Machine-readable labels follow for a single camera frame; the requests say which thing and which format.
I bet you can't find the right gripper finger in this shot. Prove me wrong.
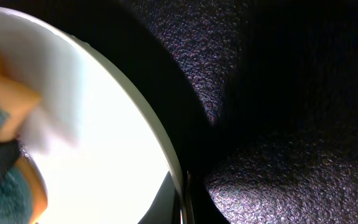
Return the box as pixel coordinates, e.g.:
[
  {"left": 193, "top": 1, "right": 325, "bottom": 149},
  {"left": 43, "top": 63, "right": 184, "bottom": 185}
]
[{"left": 138, "top": 172, "right": 179, "bottom": 224}]

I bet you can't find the green yellow sponge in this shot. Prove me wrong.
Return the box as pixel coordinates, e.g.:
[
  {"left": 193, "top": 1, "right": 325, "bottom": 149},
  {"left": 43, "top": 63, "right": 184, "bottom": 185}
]
[{"left": 0, "top": 56, "right": 48, "bottom": 224}]

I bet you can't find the light blue plate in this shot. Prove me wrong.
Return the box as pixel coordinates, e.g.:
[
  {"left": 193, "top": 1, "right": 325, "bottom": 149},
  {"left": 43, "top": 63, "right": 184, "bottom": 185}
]
[{"left": 0, "top": 7, "right": 186, "bottom": 223}]

